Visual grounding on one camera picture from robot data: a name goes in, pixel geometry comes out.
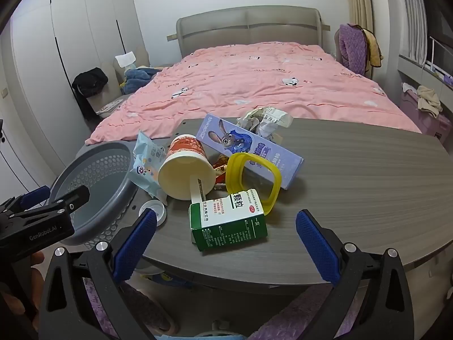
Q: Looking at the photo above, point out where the green and white medicine box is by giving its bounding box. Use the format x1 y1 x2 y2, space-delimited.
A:
189 188 268 252

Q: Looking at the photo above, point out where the white sheer curtain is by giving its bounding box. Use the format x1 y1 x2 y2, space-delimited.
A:
400 0 430 66

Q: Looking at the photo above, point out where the white tissue pack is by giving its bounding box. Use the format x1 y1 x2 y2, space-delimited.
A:
115 51 138 68

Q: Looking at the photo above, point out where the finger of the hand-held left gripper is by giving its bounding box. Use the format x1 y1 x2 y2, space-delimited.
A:
0 188 52 216
14 185 91 224

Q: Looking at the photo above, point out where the white paper strip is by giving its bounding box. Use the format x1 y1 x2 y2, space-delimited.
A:
190 178 206 204

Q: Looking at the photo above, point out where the beige cloth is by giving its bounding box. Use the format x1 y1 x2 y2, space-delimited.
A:
417 85 443 117

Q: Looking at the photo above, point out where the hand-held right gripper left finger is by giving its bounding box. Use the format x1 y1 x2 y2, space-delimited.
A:
38 208 158 340

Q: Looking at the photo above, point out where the red snack wrapper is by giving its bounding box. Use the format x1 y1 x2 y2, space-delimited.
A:
211 155 230 188

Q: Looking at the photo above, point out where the beige chair with blue blanket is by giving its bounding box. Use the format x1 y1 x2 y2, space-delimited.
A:
113 44 151 78

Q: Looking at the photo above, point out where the red and white paper cup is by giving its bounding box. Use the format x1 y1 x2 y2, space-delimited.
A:
157 134 217 202

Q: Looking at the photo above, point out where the black clothing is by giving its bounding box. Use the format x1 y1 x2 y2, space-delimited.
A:
72 67 108 121

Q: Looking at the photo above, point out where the purple fluffy garment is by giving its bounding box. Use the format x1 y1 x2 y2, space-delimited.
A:
339 24 372 77

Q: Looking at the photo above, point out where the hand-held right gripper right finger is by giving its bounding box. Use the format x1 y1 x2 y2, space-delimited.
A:
295 209 414 340

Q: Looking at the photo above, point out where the beige curtain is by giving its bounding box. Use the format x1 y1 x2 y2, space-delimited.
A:
345 0 376 32

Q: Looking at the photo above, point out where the crumpled white paper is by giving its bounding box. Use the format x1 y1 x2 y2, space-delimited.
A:
236 106 294 139

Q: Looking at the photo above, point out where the white wardrobe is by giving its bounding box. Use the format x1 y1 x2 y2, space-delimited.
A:
0 0 153 192

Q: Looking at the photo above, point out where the grey window bench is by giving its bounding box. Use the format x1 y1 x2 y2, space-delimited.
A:
398 55 453 93

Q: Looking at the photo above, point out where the blue tissue box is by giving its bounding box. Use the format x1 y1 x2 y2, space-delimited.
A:
196 114 304 190

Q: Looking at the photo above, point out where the person's left hand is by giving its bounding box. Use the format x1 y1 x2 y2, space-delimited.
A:
0 251 45 326

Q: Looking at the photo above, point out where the white metal rack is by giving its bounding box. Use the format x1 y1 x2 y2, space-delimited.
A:
425 36 453 86

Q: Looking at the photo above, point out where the purple garment on chair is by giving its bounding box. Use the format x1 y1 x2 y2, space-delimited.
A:
334 28 376 78

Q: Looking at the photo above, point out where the grey padded headboard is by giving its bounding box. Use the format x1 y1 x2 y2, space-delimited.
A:
166 6 330 59

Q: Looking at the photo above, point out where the bed with pink duvet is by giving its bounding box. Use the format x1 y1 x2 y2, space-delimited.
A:
85 42 422 146

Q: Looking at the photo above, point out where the yellow plastic frame lid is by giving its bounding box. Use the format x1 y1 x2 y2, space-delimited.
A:
226 152 283 216

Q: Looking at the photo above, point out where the grey perforated plastic basket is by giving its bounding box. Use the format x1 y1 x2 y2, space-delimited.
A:
50 141 140 247

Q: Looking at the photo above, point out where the magazine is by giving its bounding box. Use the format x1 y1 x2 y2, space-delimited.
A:
97 100 123 112

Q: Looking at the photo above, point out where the beige chair with black clothing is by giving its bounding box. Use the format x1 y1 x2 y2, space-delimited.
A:
87 62 124 117

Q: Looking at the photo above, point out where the purple storage box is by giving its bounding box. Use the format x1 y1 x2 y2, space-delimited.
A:
400 90 453 142

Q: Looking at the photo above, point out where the small white round cap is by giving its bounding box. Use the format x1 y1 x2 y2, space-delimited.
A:
140 200 167 225

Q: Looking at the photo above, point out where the blue fleece blanket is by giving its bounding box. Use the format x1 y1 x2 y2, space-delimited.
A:
120 65 160 94

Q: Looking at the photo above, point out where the light blue wet wipe packet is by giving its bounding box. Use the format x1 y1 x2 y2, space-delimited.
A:
128 130 168 199

